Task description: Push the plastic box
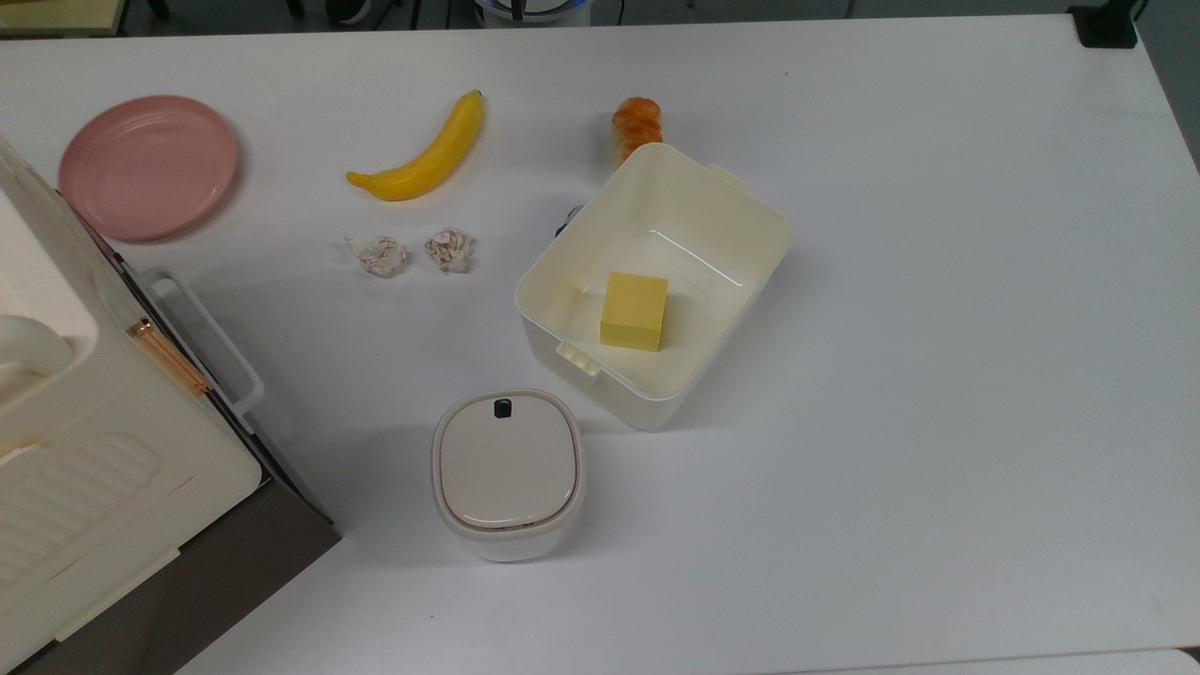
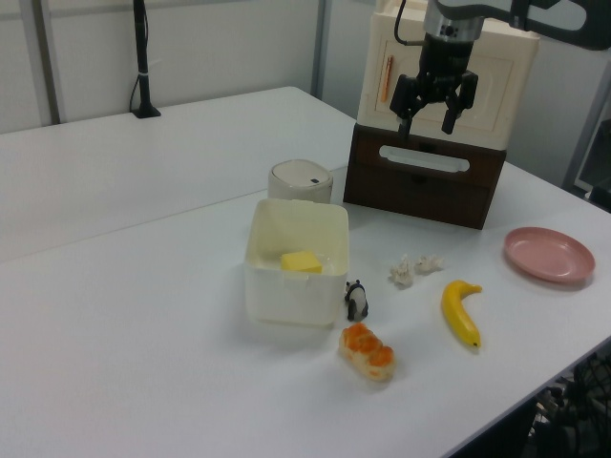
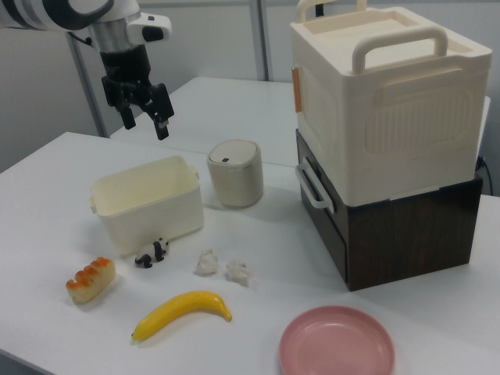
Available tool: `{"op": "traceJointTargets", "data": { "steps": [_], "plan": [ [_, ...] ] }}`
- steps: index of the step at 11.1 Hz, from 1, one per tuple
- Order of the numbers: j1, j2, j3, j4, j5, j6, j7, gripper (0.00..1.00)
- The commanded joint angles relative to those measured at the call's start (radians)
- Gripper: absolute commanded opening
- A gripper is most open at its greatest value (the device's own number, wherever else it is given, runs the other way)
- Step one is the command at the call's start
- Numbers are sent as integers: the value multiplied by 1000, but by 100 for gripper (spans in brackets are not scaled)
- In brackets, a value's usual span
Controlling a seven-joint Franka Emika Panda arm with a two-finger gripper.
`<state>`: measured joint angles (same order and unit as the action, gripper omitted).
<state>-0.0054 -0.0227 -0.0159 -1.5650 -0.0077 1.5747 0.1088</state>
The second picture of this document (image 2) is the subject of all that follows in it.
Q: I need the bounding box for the crumpled white paper ball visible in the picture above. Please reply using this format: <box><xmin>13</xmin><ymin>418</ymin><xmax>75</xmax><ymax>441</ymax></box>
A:
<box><xmin>390</xmin><ymin>253</ymin><xmax>415</xmax><ymax>290</ymax></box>
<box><xmin>412</xmin><ymin>254</ymin><xmax>445</xmax><ymax>276</ymax></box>

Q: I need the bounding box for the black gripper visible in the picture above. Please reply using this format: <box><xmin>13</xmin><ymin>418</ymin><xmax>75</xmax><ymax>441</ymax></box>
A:
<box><xmin>390</xmin><ymin>35</ymin><xmax>480</xmax><ymax>140</ymax></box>

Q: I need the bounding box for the cream plastic box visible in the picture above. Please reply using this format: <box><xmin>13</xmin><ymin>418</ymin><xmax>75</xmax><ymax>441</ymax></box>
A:
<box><xmin>242</xmin><ymin>198</ymin><xmax>350</xmax><ymax>329</ymax></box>

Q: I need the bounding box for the pink plate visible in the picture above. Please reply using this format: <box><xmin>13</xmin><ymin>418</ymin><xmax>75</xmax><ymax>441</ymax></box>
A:
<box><xmin>504</xmin><ymin>226</ymin><xmax>597</xmax><ymax>285</ymax></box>

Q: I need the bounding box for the toy bread with orange topping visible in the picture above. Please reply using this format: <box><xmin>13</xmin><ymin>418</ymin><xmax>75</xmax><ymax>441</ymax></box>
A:
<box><xmin>338</xmin><ymin>323</ymin><xmax>397</xmax><ymax>382</ymax></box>

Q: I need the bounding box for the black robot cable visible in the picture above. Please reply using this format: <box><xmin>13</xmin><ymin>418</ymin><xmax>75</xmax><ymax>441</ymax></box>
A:
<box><xmin>392</xmin><ymin>0</ymin><xmax>428</xmax><ymax>48</ymax></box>

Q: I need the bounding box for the yellow toy banana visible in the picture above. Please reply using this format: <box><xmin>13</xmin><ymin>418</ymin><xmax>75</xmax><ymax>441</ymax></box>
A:
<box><xmin>440</xmin><ymin>280</ymin><xmax>483</xmax><ymax>349</ymax></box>

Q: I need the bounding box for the toy panda figure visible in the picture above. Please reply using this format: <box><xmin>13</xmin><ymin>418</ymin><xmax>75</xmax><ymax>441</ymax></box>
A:
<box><xmin>344</xmin><ymin>280</ymin><xmax>369</xmax><ymax>322</ymax></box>

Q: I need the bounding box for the black pole stand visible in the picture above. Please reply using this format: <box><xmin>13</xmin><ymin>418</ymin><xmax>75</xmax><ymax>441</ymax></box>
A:
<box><xmin>129</xmin><ymin>0</ymin><xmax>162</xmax><ymax>119</ymax></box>

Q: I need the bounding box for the dark brown wooden drawer cabinet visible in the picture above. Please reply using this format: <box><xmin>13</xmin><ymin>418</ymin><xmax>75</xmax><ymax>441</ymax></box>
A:
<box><xmin>342</xmin><ymin>122</ymin><xmax>507</xmax><ymax>231</ymax></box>

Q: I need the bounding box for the yellow block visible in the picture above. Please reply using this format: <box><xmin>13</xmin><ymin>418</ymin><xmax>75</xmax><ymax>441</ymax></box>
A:
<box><xmin>280</xmin><ymin>250</ymin><xmax>325</xmax><ymax>275</ymax></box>

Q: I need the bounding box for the small beige trash can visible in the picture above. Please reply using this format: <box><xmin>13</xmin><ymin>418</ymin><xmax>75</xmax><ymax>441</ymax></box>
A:
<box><xmin>266</xmin><ymin>159</ymin><xmax>334</xmax><ymax>206</ymax></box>

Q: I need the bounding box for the orange latch strip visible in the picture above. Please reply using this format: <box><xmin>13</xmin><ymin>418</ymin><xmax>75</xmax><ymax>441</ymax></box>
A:
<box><xmin>380</xmin><ymin>54</ymin><xmax>395</xmax><ymax>103</ymax></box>

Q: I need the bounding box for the cream storage box with handles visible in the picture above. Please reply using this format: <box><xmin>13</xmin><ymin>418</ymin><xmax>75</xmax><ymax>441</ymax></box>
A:
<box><xmin>356</xmin><ymin>0</ymin><xmax>541</xmax><ymax>152</ymax></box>

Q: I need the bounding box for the white drawer handle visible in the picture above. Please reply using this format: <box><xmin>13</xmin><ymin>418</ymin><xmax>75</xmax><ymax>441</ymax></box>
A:
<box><xmin>377</xmin><ymin>144</ymin><xmax>472</xmax><ymax>174</ymax></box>

